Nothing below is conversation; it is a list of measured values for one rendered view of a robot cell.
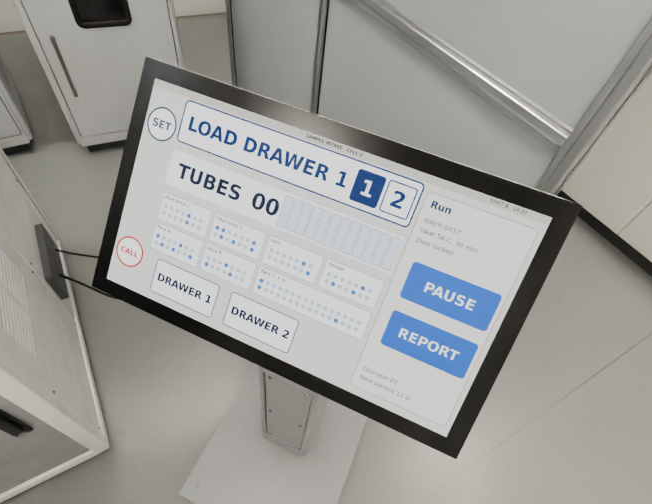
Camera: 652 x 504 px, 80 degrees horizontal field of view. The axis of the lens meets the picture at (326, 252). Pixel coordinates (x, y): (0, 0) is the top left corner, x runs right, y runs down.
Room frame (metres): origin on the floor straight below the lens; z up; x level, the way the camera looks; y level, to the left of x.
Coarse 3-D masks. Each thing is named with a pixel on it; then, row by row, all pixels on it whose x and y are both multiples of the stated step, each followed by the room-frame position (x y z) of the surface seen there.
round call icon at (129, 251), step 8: (120, 232) 0.31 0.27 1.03; (120, 240) 0.30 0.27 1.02; (128, 240) 0.30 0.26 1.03; (136, 240) 0.30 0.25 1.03; (120, 248) 0.29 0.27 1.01; (128, 248) 0.29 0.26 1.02; (136, 248) 0.29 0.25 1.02; (144, 248) 0.29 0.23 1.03; (120, 256) 0.29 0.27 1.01; (128, 256) 0.29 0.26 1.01; (136, 256) 0.28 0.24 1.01; (128, 264) 0.28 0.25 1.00; (136, 264) 0.28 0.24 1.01
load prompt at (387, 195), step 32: (192, 128) 0.39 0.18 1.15; (224, 128) 0.39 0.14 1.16; (256, 128) 0.38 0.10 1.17; (256, 160) 0.36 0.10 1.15; (288, 160) 0.36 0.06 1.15; (320, 160) 0.35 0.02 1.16; (352, 160) 0.35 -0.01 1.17; (320, 192) 0.33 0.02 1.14; (352, 192) 0.33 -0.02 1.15; (384, 192) 0.33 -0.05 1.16; (416, 192) 0.33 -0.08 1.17
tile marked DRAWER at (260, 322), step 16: (240, 304) 0.24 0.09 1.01; (256, 304) 0.24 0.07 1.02; (224, 320) 0.23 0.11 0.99; (240, 320) 0.23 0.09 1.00; (256, 320) 0.23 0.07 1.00; (272, 320) 0.23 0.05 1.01; (288, 320) 0.23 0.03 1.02; (256, 336) 0.21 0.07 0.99; (272, 336) 0.21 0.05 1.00; (288, 336) 0.21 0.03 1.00; (288, 352) 0.20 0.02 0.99
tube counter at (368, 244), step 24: (264, 192) 0.33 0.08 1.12; (264, 216) 0.31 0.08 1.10; (288, 216) 0.31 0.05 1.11; (312, 216) 0.31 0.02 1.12; (336, 216) 0.31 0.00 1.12; (312, 240) 0.29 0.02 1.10; (336, 240) 0.29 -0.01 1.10; (360, 240) 0.29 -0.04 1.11; (384, 240) 0.29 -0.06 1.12; (384, 264) 0.27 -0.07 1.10
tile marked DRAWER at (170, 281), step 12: (156, 264) 0.28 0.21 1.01; (168, 264) 0.28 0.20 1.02; (156, 276) 0.27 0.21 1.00; (168, 276) 0.27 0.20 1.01; (180, 276) 0.27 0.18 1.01; (192, 276) 0.27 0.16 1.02; (156, 288) 0.26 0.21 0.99; (168, 288) 0.26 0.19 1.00; (180, 288) 0.26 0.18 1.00; (192, 288) 0.26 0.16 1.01; (204, 288) 0.26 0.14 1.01; (216, 288) 0.26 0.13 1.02; (180, 300) 0.24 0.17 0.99; (192, 300) 0.24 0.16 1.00; (204, 300) 0.25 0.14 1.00; (216, 300) 0.25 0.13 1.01; (204, 312) 0.23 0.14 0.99
